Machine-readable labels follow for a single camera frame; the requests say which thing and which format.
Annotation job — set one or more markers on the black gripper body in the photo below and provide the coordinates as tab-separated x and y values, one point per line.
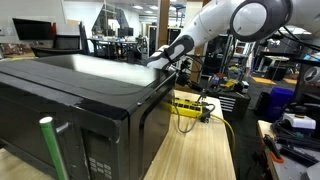
185	79

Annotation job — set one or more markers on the white VR controller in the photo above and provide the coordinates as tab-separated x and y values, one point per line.
308	71

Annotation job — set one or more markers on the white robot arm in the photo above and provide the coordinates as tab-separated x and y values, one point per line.
213	20

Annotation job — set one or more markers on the yellow power strip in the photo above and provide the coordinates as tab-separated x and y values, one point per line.
185	108

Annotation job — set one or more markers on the blue and white item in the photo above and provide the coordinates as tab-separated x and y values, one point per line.
214	80

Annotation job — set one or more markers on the yellow tool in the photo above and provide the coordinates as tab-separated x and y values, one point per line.
231	83

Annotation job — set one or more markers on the black equipment rack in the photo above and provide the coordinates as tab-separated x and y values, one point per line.
213	56

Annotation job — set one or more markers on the black cabinet with white vents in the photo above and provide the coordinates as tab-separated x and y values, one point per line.
240	106

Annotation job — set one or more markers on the small white object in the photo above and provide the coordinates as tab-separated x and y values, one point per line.
245	87

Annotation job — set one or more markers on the black bin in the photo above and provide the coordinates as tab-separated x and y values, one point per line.
262	103

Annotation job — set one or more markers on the yellow floor mat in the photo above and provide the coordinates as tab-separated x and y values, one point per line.
263	80
290	81

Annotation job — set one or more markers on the black stand machine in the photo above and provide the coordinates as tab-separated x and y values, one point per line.
261	56

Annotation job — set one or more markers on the black floor crate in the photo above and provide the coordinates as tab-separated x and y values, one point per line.
276	73

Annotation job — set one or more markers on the blue bin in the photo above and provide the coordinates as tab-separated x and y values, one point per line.
280	100

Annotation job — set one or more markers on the dark background workbench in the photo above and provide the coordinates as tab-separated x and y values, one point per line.
113	43

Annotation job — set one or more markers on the white box device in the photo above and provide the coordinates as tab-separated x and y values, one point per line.
300	121

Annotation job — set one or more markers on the black microwave oven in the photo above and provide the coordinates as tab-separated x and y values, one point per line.
83	86

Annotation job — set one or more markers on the black bar tool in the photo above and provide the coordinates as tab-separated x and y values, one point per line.
298	156

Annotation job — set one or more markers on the grey rounded object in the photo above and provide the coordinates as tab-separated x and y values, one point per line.
313	173

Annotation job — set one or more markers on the red object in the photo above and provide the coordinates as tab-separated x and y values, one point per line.
53	30

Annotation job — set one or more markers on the green pole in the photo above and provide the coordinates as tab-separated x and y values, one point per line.
53	146

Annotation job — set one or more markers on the black monitor beside red object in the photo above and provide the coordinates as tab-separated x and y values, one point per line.
31	29

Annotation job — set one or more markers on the cluttered wooden desk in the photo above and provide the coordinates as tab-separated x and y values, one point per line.
16	51

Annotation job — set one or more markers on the white shelf frame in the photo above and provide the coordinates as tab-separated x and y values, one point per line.
245	48

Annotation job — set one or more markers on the white wall outlet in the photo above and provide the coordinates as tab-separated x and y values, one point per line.
10	31

